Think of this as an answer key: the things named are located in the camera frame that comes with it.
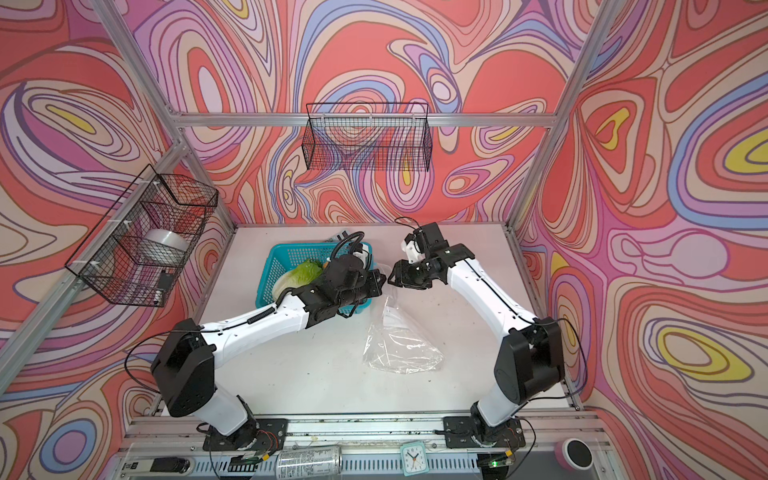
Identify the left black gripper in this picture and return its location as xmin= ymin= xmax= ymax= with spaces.
xmin=334 ymin=269 xmax=390 ymax=311

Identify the clear zip top bag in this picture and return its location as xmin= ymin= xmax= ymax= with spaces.
xmin=362 ymin=284 xmax=444 ymax=375

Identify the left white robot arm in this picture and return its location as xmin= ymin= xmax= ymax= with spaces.
xmin=151 ymin=254 xmax=386 ymax=436

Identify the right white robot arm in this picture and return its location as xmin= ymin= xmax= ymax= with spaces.
xmin=388 ymin=223 xmax=565 ymax=428

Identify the green lettuce leaf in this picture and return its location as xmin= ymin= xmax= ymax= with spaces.
xmin=271 ymin=259 xmax=323 ymax=301

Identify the striped booklet behind basket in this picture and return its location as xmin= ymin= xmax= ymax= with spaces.
xmin=328 ymin=230 xmax=351 ymax=243

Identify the teal plastic basket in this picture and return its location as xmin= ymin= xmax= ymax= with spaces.
xmin=255 ymin=241 xmax=374 ymax=317

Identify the silver tape roll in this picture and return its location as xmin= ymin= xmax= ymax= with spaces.
xmin=139 ymin=229 xmax=189 ymax=267

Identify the silver drink can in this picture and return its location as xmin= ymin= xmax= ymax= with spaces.
xmin=275 ymin=446 xmax=342 ymax=480

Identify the small teal alarm clock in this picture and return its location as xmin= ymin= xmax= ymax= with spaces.
xmin=400 ymin=441 xmax=430 ymax=477

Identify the pink tape roll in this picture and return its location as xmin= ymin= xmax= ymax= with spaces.
xmin=554 ymin=438 xmax=594 ymax=472

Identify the black corrugated cable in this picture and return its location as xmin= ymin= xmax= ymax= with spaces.
xmin=329 ymin=230 xmax=367 ymax=262

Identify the back black wire basket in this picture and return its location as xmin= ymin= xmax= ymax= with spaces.
xmin=301 ymin=101 xmax=433 ymax=173

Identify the black wire basket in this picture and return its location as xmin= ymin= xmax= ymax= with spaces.
xmin=65 ymin=166 xmax=219 ymax=308
xmin=301 ymin=101 xmax=433 ymax=173

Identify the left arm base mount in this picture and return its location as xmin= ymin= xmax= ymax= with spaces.
xmin=203 ymin=395 xmax=289 ymax=455

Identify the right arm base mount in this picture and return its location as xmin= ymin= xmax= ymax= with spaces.
xmin=434 ymin=404 xmax=527 ymax=452

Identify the left black wire basket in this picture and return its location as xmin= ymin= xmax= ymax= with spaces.
xmin=65 ymin=166 xmax=219 ymax=308

